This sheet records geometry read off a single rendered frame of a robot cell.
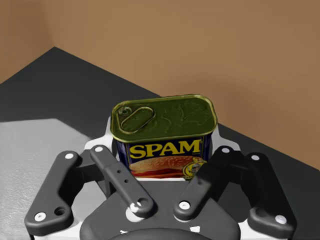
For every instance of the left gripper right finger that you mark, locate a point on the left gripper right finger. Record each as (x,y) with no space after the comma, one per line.
(220,175)

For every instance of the green and blue rectangular can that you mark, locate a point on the green and blue rectangular can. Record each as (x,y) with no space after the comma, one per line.
(162,135)

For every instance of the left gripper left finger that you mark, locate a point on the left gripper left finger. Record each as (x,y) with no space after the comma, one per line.
(117,180)

